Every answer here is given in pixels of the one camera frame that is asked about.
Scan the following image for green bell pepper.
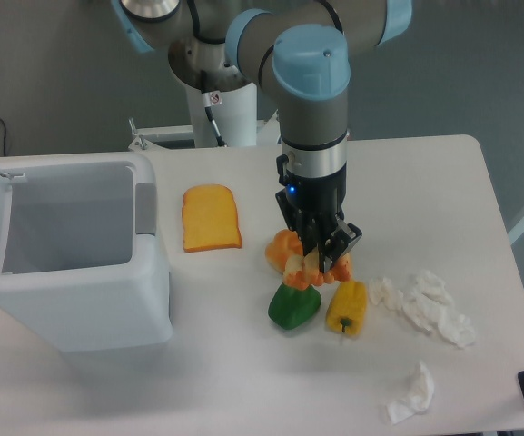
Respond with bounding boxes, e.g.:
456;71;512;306
267;283;321;331

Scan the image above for small crumpled white tissue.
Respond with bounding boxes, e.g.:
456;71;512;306
385;361;435;425

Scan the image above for square toast bread slice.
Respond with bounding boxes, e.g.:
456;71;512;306
182;184;242;253

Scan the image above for orange round bread roll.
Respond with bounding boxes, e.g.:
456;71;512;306
264;229;303;273

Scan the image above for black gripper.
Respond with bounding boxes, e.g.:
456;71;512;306
276;154;362;273

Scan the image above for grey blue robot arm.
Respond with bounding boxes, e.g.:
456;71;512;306
114;1;412;272

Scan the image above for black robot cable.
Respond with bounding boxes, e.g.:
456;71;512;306
201;70;229;148

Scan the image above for white grey trash can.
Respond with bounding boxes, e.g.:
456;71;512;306
0;152;173;352

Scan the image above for small left crumpled tissue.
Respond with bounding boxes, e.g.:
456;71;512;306
368;277;404;312

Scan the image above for yellow bell pepper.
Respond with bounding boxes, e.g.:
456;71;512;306
326;281;368;336

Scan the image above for orange braided bread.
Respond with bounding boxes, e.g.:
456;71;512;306
282;250;353;291

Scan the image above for large crumpled white tissue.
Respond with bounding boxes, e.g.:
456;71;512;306
402;270;477;349

